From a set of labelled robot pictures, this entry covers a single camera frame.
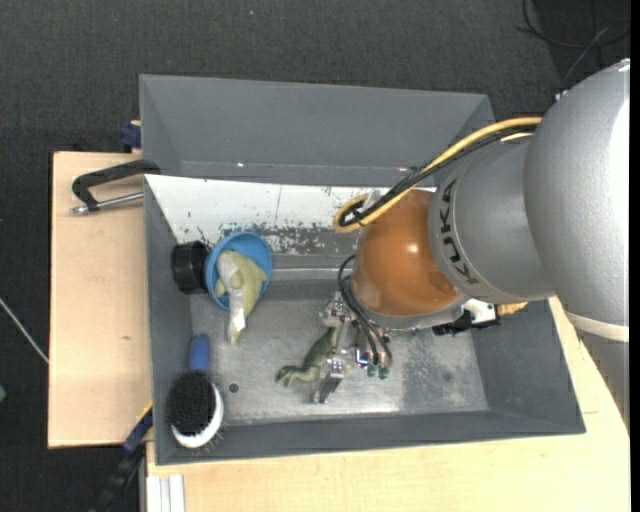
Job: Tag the black round jar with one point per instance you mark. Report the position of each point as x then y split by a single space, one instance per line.
189 266

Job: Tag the blue bowl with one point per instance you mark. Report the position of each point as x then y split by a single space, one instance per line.
252 246

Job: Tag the black cylinder on white bracket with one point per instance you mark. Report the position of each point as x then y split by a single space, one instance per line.
477 312

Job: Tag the green toy dinosaur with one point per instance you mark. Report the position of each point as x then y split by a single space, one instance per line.
315 357

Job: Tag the pale yellow cloth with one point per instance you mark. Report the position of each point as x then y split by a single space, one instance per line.
243 285

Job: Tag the grey metal bin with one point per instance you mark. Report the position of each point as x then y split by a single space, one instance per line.
300 130

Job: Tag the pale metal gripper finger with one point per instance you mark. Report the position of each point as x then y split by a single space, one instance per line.
332 312
332 380

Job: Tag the brown cardboard board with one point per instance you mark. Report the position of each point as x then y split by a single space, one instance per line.
95 310

